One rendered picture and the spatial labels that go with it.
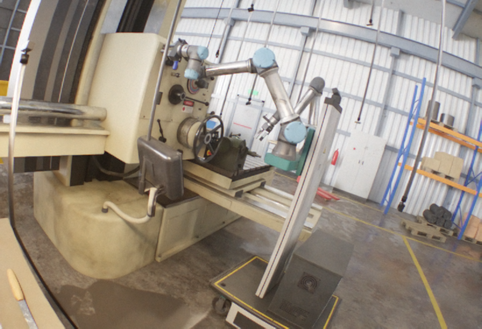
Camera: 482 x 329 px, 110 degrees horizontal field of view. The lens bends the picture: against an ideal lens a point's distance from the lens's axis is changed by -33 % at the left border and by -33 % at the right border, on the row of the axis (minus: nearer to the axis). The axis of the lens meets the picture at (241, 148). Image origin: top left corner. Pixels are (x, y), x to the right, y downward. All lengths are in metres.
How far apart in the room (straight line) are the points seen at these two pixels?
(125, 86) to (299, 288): 1.70
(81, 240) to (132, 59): 1.36
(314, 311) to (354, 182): 7.01
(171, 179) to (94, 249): 1.12
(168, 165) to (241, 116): 8.82
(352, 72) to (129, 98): 8.35
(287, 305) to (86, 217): 1.50
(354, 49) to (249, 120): 4.83
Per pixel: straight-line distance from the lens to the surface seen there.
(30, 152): 1.62
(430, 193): 9.61
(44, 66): 1.94
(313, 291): 1.64
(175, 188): 1.15
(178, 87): 1.77
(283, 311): 1.79
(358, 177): 8.43
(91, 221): 1.92
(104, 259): 2.10
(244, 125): 9.75
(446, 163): 8.32
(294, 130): 1.30
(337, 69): 9.40
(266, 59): 1.31
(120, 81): 1.79
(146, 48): 1.67
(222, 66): 1.48
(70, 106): 1.72
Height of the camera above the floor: 1.54
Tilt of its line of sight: 8 degrees down
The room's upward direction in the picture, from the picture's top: 16 degrees clockwise
